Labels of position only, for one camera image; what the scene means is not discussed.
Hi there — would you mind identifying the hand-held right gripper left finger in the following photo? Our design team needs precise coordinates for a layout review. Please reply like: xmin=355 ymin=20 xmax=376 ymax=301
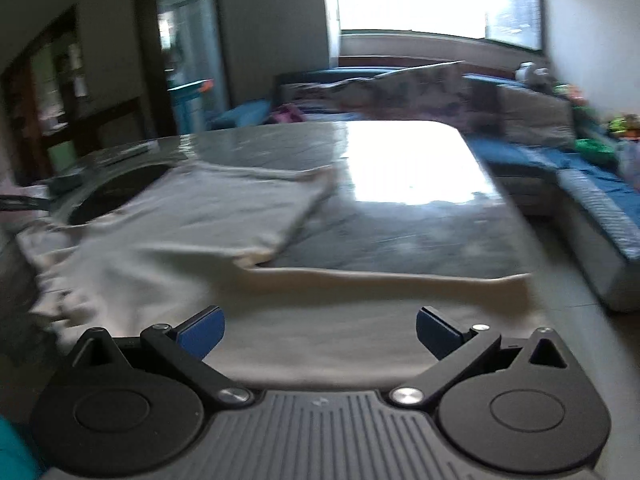
xmin=65 ymin=305 xmax=252 ymax=409

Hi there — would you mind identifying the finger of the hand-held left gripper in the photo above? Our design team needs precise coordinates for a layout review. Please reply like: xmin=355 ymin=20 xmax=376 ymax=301
xmin=0 ymin=193 xmax=52 ymax=212

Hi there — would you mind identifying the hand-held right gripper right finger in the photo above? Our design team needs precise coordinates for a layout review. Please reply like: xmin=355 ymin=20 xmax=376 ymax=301
xmin=389 ymin=305 xmax=576 ymax=407

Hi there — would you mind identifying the cream sweatshirt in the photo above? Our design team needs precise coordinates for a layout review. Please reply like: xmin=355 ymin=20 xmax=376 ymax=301
xmin=17 ymin=162 xmax=548 ymax=396

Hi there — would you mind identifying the grey sock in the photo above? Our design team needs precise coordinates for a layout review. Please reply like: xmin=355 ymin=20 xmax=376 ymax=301
xmin=46 ymin=166 xmax=90 ymax=192

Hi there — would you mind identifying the round black induction cooktop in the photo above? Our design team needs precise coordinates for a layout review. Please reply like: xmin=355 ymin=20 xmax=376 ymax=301
xmin=62 ymin=162 xmax=173 ymax=228

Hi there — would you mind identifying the tall dark wooden cabinet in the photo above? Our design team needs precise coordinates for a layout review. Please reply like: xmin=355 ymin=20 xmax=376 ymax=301
xmin=0 ymin=4 xmax=82 ymax=186

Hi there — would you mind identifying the dark wooden sideboard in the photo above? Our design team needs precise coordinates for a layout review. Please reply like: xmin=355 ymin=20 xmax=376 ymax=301
xmin=42 ymin=96 xmax=157 ymax=161

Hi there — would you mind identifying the blue cabinet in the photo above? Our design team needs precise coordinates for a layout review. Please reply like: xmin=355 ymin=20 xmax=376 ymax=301
xmin=166 ymin=79 xmax=215 ymax=132

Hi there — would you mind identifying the teal sofa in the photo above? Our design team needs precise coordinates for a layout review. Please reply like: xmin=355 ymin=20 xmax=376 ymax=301
xmin=209 ymin=64 xmax=640 ymax=313

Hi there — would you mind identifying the person's teal clothing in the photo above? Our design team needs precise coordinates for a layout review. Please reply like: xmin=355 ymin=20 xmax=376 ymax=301
xmin=0 ymin=416 xmax=43 ymax=480

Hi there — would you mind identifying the magenta garment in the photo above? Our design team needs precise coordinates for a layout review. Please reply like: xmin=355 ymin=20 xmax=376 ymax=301
xmin=271 ymin=103 xmax=304 ymax=124

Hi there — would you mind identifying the grey pillow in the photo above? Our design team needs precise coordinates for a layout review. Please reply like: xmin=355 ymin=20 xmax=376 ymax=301
xmin=496 ymin=82 xmax=577 ymax=149

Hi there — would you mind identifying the green bowl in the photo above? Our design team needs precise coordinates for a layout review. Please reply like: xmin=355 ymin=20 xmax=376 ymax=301
xmin=574 ymin=136 xmax=617 ymax=162

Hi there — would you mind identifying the colourful small toy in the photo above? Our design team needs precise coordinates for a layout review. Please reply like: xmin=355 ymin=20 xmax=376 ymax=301
xmin=554 ymin=81 xmax=587 ymax=107

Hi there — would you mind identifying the panda plush toy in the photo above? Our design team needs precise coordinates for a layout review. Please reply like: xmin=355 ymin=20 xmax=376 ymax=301
xmin=516 ymin=61 xmax=552 ymax=87

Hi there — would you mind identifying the brown and green plush toy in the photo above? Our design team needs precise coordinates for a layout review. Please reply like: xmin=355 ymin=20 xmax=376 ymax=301
xmin=606 ymin=114 xmax=640 ymax=142

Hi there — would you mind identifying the dark wooden door frame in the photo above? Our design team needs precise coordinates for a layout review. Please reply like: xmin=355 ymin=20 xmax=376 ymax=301
xmin=131 ymin=0 xmax=232 ymax=138

